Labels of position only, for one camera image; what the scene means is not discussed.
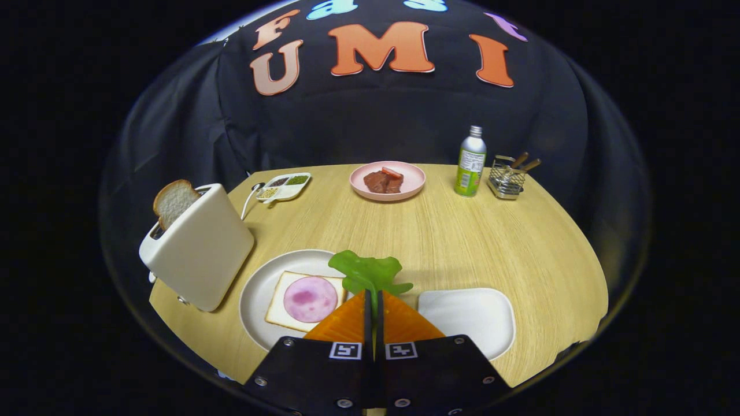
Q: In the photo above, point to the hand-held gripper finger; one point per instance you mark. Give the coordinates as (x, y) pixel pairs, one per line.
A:
(380, 332)
(368, 323)

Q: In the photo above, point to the green lettuce leaf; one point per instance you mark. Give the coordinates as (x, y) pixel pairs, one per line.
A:
(367, 271)

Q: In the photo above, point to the toasted bread slice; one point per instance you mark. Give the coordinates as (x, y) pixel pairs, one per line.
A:
(173, 202)

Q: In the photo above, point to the pink ham slice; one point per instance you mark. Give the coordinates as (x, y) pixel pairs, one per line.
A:
(309, 299)

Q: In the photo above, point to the white rounded square plate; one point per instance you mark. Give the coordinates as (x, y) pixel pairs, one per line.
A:
(468, 318)

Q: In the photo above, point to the white bread slice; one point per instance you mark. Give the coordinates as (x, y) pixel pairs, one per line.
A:
(277, 312)

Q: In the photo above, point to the round white plate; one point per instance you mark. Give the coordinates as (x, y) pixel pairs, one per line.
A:
(260, 289)

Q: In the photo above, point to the brown meat piece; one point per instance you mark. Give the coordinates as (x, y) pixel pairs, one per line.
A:
(378, 184)

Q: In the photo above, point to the pink plate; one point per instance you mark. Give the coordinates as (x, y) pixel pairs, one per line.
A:
(413, 182)

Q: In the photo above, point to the red sausage piece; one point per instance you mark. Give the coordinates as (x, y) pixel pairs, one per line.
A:
(392, 172)

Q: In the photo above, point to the white divided dish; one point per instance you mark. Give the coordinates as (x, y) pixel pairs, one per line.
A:
(286, 190)

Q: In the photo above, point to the pile of green beans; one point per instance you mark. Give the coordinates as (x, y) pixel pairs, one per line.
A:
(297, 179)

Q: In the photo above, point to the pile of yellow beans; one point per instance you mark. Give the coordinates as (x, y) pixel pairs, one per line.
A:
(267, 193)

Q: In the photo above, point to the pile of dark beans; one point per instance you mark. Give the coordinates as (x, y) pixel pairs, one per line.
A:
(278, 181)

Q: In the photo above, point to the white toaster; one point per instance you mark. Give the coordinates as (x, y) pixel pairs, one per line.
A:
(202, 254)

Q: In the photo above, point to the green label metal bottle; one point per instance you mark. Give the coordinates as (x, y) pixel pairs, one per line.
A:
(469, 170)

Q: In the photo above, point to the black backdrop cloth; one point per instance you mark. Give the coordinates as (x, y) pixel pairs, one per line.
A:
(376, 115)

